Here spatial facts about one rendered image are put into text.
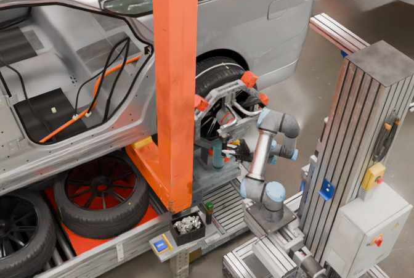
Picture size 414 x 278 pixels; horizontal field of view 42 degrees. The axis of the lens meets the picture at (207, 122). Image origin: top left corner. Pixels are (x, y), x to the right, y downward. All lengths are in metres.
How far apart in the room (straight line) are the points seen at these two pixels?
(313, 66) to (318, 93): 0.42
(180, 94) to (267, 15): 1.15
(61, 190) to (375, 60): 2.32
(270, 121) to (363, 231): 0.81
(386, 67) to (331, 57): 3.50
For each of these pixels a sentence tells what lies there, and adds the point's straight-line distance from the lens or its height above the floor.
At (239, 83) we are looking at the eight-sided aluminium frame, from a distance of 3.66.
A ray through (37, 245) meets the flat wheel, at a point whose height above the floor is 0.50.
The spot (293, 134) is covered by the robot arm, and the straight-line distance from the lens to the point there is 3.19.
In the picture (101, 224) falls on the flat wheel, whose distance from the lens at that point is 3.72.
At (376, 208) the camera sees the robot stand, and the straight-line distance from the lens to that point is 2.96.
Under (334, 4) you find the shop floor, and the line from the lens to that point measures 6.87.
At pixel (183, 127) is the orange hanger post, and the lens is 3.07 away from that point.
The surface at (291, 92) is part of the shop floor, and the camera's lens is 5.40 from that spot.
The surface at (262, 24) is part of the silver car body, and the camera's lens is 3.79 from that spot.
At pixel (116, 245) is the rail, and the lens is 3.70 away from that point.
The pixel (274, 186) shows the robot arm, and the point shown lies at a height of 1.05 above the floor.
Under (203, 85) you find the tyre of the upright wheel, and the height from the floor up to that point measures 1.14.
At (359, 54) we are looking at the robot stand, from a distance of 2.52.
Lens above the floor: 3.46
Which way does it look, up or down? 44 degrees down
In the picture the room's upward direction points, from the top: 3 degrees clockwise
